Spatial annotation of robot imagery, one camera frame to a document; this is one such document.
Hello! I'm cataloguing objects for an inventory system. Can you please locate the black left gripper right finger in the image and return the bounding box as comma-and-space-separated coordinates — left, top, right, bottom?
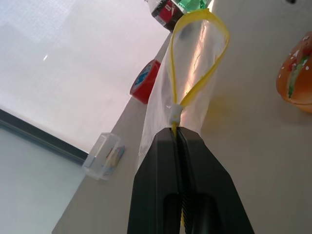
179, 126, 255, 234

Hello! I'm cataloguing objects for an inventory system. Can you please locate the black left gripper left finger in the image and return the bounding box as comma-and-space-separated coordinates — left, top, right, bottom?
126, 128, 184, 234

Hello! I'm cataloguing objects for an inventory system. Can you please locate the clear yellow-zipper plastic bag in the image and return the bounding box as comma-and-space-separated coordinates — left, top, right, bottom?
137, 8, 231, 169

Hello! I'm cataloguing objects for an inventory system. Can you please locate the clear plastic box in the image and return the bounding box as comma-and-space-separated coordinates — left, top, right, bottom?
82, 132, 126, 181

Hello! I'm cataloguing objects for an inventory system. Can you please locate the red tape roll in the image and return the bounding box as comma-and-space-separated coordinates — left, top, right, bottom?
129, 59, 161, 105

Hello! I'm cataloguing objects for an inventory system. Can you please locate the toy hamburger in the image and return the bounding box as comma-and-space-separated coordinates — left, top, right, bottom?
275, 31, 312, 113

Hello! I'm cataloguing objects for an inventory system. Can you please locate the red and black packet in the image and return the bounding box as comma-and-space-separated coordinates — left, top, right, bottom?
148, 0, 185, 31

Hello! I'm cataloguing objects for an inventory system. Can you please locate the green bottle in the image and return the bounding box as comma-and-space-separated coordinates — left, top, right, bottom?
175, 0, 212, 13

